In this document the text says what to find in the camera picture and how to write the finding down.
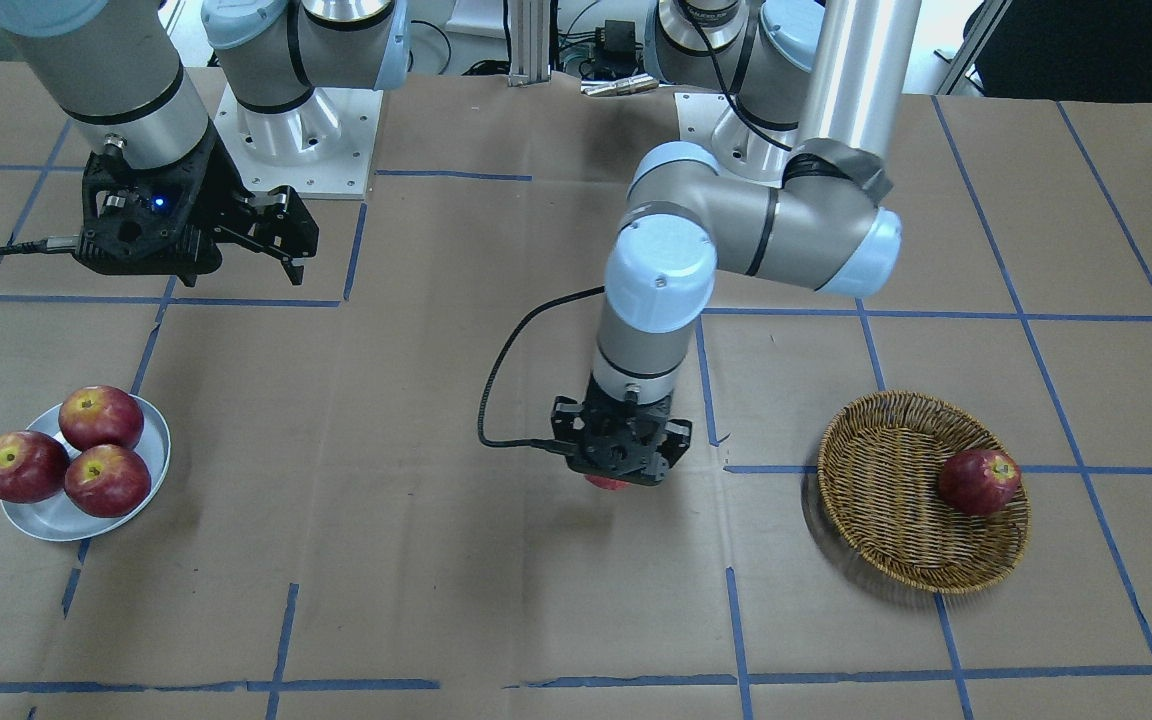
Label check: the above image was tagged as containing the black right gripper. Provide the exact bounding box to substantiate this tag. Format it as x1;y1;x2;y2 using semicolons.
73;128;320;286

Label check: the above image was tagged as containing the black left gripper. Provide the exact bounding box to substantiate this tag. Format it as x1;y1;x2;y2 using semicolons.
550;378;692;486

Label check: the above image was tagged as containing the red yellow apple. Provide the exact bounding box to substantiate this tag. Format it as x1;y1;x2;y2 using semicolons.
584;473;631;491

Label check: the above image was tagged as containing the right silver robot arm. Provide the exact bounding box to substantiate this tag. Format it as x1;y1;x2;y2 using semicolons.
0;1;410;286

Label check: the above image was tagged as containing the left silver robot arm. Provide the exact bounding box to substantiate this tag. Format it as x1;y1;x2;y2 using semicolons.
532;1;922;486

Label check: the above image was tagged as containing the brown wicker basket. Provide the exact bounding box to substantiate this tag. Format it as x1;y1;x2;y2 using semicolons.
814;389;1032;594

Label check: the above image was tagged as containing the red apple on plate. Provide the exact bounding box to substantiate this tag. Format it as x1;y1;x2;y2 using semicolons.
58;386;145;450
61;445;154;520
0;430;70;503

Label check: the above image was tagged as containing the dark red apple in basket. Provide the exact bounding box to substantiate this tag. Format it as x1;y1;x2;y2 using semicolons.
937;448;1021;518

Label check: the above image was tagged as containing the white blue plate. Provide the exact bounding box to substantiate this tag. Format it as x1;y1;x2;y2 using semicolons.
0;395;172;541

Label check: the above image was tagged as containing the black power adapter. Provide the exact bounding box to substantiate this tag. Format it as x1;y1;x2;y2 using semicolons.
594;18;637;67

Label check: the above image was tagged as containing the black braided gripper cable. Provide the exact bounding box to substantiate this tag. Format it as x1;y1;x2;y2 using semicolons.
477;285;607;453

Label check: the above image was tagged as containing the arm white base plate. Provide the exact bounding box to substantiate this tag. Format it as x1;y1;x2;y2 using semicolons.
675;92;796;188
214;88;385;200

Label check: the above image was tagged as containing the aluminium frame post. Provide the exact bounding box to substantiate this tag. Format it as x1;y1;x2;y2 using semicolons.
503;0;556;88

